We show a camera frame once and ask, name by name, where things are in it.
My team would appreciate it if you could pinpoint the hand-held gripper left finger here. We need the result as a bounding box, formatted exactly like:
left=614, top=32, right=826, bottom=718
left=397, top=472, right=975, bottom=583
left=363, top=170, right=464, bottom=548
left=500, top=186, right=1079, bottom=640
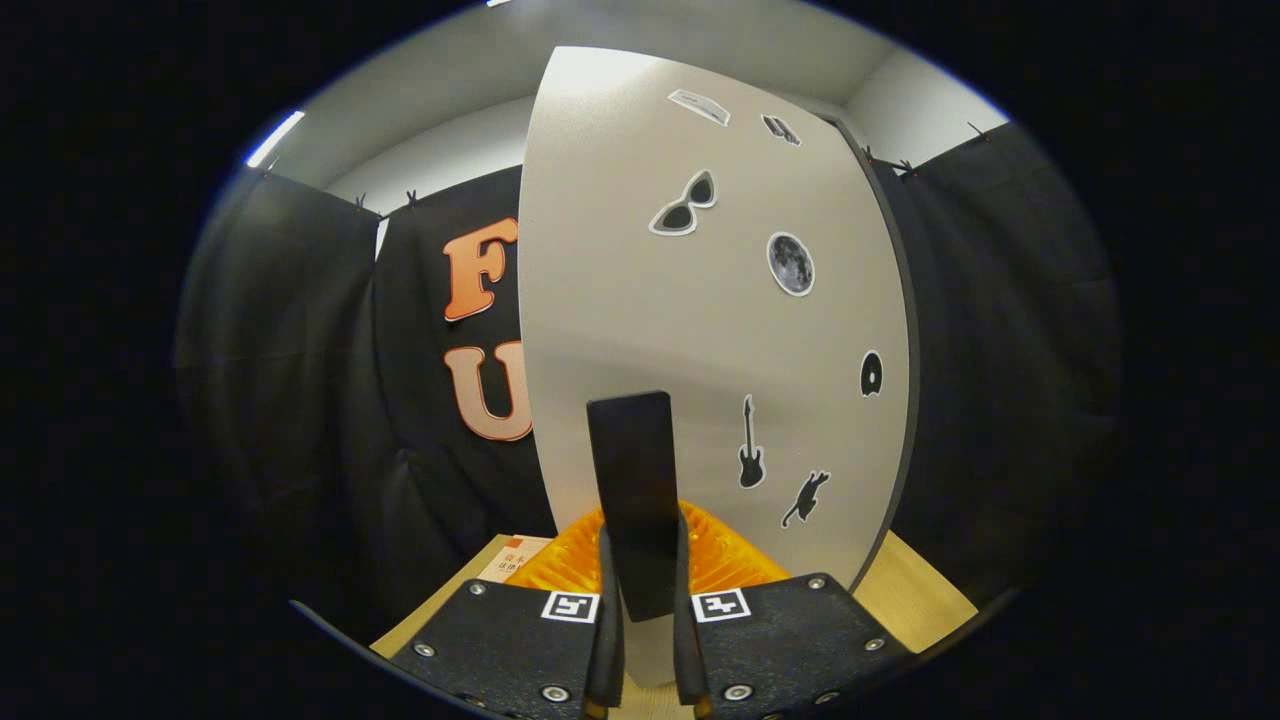
left=385, top=505, right=626, bottom=720

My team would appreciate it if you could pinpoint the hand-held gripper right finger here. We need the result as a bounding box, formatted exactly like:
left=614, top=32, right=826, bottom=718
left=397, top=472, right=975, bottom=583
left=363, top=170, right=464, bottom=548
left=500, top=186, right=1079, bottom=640
left=672, top=500, right=916, bottom=720

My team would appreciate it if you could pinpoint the black cabinet door handle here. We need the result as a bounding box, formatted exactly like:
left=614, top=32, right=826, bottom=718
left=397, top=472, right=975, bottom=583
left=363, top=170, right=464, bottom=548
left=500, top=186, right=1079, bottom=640
left=586, top=390, right=683, bottom=623

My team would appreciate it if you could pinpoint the beige shoe cabinet door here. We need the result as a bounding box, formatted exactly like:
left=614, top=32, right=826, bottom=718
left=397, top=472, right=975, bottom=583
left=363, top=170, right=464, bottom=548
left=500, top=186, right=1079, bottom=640
left=517, top=45, right=913, bottom=691

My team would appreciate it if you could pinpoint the black backdrop cloth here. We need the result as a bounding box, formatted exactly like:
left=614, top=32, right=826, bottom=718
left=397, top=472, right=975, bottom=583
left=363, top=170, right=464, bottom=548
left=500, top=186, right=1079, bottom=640
left=175, top=120, right=1121, bottom=641

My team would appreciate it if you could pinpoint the row of black clips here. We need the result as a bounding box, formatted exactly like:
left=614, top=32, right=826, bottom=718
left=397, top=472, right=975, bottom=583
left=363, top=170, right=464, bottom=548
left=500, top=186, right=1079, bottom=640
left=258, top=120, right=991, bottom=213

